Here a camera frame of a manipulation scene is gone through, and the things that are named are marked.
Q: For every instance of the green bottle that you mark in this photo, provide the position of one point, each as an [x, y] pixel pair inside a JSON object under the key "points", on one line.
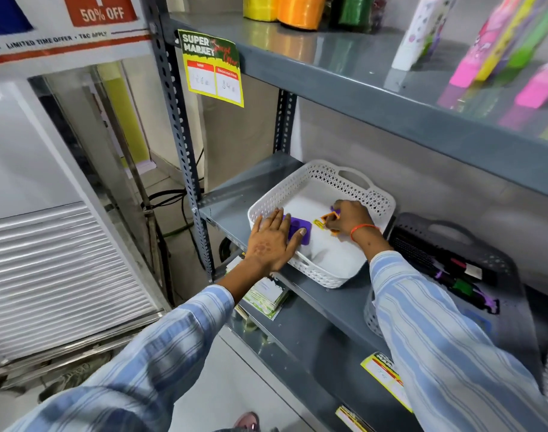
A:
{"points": [[532, 44]]}

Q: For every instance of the white lattice plastic basket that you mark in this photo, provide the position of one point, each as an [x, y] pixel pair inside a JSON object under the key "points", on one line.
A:
{"points": [[328, 256]]}

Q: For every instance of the stack of green white packets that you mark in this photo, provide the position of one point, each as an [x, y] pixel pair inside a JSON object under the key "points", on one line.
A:
{"points": [[267, 294]]}

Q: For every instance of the white printed bottle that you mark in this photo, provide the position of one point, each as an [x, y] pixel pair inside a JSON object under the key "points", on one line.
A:
{"points": [[420, 31]]}

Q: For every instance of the grey metal shelf rack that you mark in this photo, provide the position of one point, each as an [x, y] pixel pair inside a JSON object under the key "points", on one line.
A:
{"points": [[346, 62]]}

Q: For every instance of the white red offer poster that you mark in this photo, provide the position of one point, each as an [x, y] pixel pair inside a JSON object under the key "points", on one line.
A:
{"points": [[53, 35]]}

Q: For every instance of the green yellow price tag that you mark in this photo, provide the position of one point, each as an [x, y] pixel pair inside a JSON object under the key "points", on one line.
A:
{"points": [[211, 67]]}

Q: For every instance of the green hair accessory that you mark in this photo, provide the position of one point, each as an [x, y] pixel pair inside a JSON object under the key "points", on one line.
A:
{"points": [[463, 287]]}

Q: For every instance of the person's left forearm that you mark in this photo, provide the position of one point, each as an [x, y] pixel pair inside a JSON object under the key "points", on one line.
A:
{"points": [[157, 355]]}

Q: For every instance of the green ribbon roll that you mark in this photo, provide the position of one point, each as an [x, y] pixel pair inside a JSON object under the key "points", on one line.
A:
{"points": [[357, 8]]}

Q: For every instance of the yellow ribbon roll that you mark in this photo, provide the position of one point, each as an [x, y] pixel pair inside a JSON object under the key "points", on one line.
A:
{"points": [[260, 6]]}

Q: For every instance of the orange ribbon roll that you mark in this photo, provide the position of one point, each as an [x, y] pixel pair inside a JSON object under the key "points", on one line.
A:
{"points": [[301, 11]]}

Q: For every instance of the yellow bottle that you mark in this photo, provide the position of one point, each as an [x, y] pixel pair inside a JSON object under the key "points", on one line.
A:
{"points": [[503, 40]]}

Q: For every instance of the person's left thumb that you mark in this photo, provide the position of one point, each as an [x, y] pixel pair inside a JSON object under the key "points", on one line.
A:
{"points": [[299, 234]]}

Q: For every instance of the pink printed bottle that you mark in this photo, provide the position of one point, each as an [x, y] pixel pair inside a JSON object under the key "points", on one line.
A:
{"points": [[478, 49], [541, 87]]}

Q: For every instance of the orange plastic item yellow label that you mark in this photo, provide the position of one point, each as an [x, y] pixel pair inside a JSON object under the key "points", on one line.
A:
{"points": [[321, 223]]}

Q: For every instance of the small purple plastic item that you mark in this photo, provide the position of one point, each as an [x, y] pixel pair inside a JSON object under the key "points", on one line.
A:
{"points": [[334, 210]]}

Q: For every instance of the purple plastic square item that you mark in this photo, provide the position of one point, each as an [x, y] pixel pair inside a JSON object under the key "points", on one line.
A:
{"points": [[296, 222]]}

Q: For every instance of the white display cooler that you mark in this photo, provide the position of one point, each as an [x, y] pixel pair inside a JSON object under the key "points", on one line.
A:
{"points": [[44, 265]]}

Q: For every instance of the person's right hand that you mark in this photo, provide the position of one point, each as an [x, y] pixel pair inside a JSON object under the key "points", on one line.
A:
{"points": [[355, 218]]}

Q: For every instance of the grey lattice plastic basket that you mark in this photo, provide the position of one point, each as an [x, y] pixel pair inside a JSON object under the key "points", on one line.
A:
{"points": [[503, 260]]}

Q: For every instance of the person's left hand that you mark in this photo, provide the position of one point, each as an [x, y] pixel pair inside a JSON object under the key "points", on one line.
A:
{"points": [[267, 245]]}

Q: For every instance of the person's right fingers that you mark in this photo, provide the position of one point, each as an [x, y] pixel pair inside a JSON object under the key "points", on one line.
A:
{"points": [[337, 222]]}

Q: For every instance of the person's right forearm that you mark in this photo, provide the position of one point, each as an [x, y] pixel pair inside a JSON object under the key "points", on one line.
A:
{"points": [[436, 346]]}

